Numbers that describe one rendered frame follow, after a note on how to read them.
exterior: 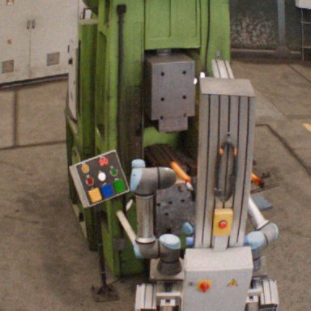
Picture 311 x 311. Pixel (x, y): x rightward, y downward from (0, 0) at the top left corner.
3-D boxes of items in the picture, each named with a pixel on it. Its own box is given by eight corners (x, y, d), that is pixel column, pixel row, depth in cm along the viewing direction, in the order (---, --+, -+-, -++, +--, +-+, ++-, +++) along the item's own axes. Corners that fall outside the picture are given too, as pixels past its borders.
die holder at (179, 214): (204, 231, 459) (208, 177, 440) (155, 240, 448) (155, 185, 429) (180, 197, 507) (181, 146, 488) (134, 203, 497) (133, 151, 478)
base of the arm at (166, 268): (181, 275, 347) (182, 263, 343) (155, 275, 348) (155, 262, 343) (182, 262, 361) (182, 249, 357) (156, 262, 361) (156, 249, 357)
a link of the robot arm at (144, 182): (160, 262, 343) (160, 172, 325) (134, 262, 342) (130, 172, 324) (158, 252, 354) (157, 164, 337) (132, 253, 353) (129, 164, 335)
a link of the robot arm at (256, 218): (258, 252, 353) (213, 180, 364) (271, 242, 363) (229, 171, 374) (270, 244, 344) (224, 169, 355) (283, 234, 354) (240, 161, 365)
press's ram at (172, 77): (206, 114, 425) (206, 61, 408) (151, 120, 415) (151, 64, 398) (185, 94, 462) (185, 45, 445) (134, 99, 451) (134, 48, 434)
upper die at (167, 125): (187, 129, 426) (187, 116, 422) (159, 133, 420) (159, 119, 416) (167, 108, 462) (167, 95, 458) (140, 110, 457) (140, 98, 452)
